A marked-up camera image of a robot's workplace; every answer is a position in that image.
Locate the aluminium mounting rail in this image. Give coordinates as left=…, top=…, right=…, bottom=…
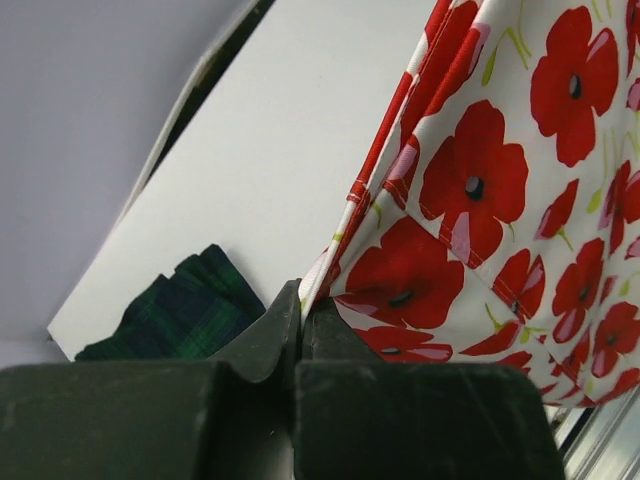
left=547, top=391, right=639, bottom=480

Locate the dark green plaid skirt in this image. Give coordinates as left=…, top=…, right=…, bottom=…
left=75, top=244, right=265, bottom=361

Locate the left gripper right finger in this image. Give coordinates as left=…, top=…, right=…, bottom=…
left=294, top=300, right=565, bottom=479

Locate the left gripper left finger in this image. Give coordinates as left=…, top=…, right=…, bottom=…
left=1, top=281, right=300, bottom=479

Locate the red poppy floral skirt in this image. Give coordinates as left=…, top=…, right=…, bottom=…
left=299, top=1, right=639, bottom=407

